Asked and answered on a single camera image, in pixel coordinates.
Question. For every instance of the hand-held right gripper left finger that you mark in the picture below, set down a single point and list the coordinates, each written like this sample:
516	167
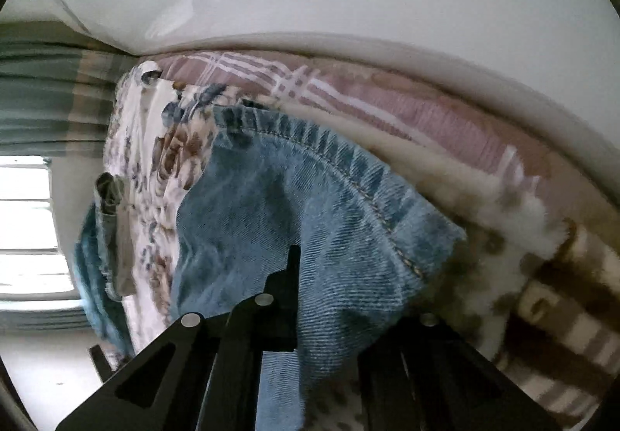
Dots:
281	305

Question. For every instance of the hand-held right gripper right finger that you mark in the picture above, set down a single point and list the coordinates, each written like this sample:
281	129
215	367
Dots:
426	363

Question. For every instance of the blue denim pants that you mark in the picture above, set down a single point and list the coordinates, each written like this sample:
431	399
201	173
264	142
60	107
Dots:
290	198

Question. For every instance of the folded blue jeans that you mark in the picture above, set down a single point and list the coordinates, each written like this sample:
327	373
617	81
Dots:
104	242

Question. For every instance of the folded teal quilt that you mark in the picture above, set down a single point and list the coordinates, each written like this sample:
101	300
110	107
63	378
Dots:
92	286

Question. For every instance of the floral blanket with checkered border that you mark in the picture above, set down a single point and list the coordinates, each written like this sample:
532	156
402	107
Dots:
160	131

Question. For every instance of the window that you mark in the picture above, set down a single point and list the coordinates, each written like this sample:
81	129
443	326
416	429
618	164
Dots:
29	227

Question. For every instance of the grey-blue curtain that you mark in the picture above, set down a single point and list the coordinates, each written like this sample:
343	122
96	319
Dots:
53	92

